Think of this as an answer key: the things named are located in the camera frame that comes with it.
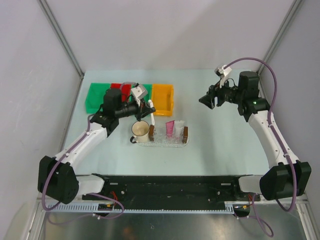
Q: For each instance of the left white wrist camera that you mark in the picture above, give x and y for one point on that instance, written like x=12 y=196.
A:
x=139 y=92

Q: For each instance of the cream enamel mug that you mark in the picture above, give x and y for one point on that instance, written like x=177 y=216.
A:
x=140 y=132

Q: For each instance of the white toothpaste tube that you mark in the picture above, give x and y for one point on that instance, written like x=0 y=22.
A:
x=178 y=127

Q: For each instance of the clear holder with brown ends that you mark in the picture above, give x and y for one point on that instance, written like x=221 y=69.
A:
x=158 y=138

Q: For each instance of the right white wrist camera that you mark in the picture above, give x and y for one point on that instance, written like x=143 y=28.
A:
x=222 y=72

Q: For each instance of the clear oval glass tray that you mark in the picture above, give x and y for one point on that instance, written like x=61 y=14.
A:
x=148 y=144

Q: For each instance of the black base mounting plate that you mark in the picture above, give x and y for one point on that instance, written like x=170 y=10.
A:
x=171 y=191

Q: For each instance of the green plastic bin middle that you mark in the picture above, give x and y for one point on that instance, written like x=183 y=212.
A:
x=148 y=88

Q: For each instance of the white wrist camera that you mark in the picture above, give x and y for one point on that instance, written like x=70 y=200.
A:
x=222 y=72
x=139 y=92

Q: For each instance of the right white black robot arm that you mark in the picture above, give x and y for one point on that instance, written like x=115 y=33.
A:
x=287 y=175

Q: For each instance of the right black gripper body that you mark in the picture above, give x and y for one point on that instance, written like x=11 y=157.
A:
x=226 y=94

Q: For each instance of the pink toothpaste tube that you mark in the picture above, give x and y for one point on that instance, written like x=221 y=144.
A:
x=169 y=128

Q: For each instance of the red plastic bin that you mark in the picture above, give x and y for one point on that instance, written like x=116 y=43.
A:
x=125 y=90

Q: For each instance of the green plastic bin left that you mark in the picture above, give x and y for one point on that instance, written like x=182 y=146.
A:
x=95 y=96

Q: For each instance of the white slotted cable duct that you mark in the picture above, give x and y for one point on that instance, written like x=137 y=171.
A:
x=106 y=207

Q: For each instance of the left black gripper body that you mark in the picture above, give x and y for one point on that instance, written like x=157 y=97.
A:
x=139 y=108

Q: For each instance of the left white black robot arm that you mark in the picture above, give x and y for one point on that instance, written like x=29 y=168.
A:
x=56 y=176

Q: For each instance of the green plastic bin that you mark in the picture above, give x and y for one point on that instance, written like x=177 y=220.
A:
x=95 y=96
x=148 y=88

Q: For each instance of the yellow plastic bin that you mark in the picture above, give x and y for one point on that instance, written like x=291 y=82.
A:
x=162 y=97

